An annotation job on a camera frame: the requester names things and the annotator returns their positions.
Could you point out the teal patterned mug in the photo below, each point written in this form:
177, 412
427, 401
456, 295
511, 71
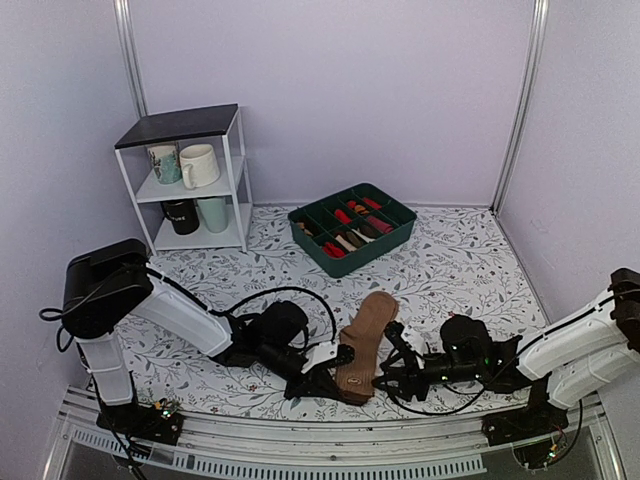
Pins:
165, 163

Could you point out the black mug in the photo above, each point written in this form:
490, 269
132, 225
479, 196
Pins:
182, 215

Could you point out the mint green mug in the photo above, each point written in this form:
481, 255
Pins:
214, 213

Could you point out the corner metal post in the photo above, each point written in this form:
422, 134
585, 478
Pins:
532, 62
126, 37

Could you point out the red rolled sock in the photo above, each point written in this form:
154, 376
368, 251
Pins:
333, 251
342, 216

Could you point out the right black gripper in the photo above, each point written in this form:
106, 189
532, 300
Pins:
408, 377

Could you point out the red rolled sock front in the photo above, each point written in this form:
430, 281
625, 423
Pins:
333, 251

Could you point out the red sock back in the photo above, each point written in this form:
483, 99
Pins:
372, 203

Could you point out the red rolled sock middle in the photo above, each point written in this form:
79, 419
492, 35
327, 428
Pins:
342, 216

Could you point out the maroon sock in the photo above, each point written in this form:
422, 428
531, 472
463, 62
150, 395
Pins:
380, 225

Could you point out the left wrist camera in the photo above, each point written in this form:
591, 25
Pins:
329, 354

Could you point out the right corner metal post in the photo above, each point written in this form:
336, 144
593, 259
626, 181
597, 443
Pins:
532, 62

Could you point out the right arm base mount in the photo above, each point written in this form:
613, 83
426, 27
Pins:
538, 417

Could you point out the dark brown sock in box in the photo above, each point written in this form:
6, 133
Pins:
369, 231

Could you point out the white shelf black top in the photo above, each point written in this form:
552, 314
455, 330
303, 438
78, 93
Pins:
221, 126

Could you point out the beige sock in box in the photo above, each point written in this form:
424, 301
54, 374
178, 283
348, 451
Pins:
345, 243

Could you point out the left corner metal post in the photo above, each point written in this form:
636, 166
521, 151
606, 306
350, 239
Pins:
126, 37

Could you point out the aluminium front rail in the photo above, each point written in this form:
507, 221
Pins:
212, 446

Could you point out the floral table mat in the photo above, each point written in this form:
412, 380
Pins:
457, 261

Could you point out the white ceramic mug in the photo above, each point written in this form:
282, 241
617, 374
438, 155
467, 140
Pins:
199, 166

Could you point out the brown ribbed sock pair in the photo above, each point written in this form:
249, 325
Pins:
364, 335

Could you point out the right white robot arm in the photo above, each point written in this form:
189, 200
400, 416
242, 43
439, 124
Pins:
572, 357

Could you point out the orange striped sock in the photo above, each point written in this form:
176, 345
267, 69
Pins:
358, 207

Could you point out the green divided sock box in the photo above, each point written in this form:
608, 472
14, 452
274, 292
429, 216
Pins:
315, 223

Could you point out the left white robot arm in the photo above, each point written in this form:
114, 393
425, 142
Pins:
106, 285

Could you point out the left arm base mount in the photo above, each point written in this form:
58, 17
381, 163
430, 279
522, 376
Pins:
130, 418

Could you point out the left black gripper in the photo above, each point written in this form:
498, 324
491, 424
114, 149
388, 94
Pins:
319, 383

